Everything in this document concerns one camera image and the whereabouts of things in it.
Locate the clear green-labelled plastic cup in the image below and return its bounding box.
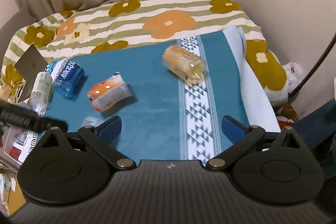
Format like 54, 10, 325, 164
28, 72, 52, 116

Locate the blue plastic bottle cup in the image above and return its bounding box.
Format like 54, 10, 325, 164
53, 59, 84, 100

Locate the yellow clear plastic cup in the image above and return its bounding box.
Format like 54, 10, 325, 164
162, 44, 205, 84

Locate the teal patterned cloth mat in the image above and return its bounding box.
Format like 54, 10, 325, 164
10, 25, 281, 164

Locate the white crumpled plastic bag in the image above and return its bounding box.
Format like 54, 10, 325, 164
282, 62, 302, 93

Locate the floral striped bed quilt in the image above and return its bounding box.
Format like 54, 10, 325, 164
1, 0, 289, 106

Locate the black cable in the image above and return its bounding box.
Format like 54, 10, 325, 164
288, 33, 336, 97

